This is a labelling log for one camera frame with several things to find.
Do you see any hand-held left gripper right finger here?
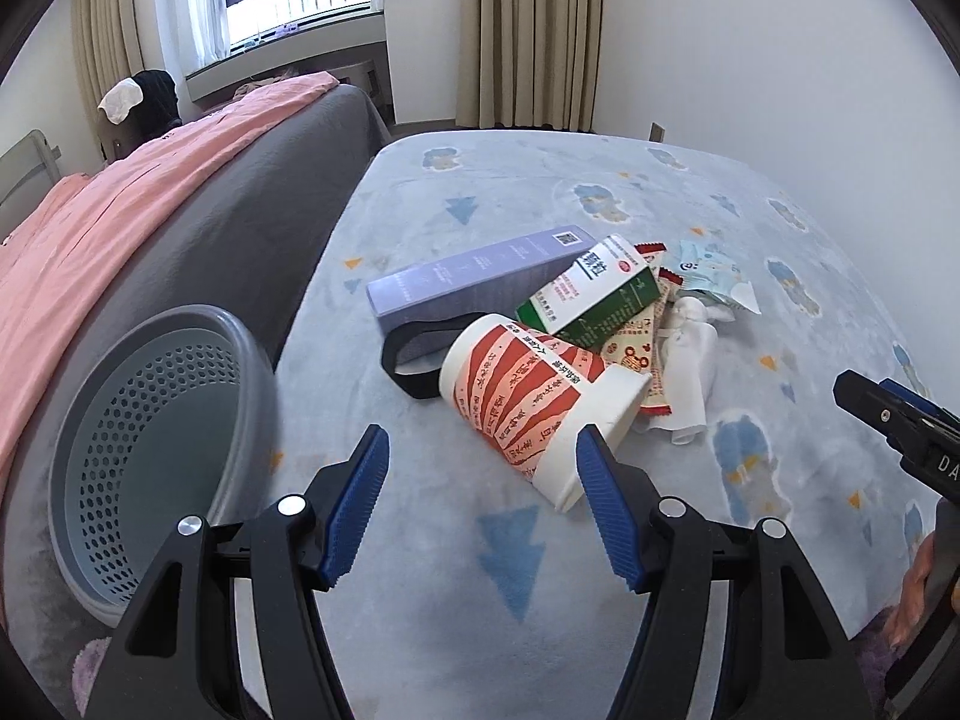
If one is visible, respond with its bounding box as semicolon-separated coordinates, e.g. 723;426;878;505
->
575;424;875;720

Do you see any beige curtain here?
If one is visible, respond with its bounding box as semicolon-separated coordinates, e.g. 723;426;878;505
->
456;0;610;132
71;0;147;117

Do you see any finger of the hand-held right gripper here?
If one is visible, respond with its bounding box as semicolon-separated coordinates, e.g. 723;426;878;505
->
832;370;938;477
879;379;960;436

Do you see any green and white medicine box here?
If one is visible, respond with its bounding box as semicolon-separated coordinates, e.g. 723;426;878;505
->
516;234;661;352

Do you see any pink blanket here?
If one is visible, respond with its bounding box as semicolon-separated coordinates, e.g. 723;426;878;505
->
0;71;342;473

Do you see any sheer white curtain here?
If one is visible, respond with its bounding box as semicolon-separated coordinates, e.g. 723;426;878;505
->
172;0;230;68

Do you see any grey perforated wastebasket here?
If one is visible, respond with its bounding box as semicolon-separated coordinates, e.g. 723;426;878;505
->
49;305;278;627

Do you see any brown chair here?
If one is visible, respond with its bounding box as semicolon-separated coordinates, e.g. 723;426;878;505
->
97;109;162;166

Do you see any red and white paper cup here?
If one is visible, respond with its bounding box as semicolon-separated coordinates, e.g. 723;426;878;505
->
439;313;653;512

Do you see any black elastic strap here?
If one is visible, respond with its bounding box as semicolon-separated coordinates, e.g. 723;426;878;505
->
381;319;470;400

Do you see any purple fluffy cloth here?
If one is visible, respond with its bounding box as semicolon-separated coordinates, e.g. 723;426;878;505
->
71;637;113;720
855;607;901;691

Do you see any grey bed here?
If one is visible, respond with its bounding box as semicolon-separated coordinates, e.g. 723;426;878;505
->
0;82;392;616

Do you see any white cloth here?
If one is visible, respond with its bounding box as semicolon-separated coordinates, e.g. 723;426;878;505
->
97;79;143;125

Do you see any grey window sill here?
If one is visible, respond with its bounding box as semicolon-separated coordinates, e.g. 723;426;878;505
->
184;11;391;102

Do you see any light blue torn packet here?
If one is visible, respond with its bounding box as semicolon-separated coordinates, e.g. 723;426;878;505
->
677;240;760;314

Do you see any long purple cardboard box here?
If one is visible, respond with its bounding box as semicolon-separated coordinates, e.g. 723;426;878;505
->
366;226;601;338

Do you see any person's right hand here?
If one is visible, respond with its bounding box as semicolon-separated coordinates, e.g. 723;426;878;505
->
889;532;940;650

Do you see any light blue patterned rug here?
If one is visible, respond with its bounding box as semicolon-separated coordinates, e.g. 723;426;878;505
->
0;129;960;720

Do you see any grey headboard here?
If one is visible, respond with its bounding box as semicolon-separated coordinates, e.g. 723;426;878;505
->
0;129;61;241

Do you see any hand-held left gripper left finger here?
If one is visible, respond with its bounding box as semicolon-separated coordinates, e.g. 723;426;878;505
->
86;424;391;720

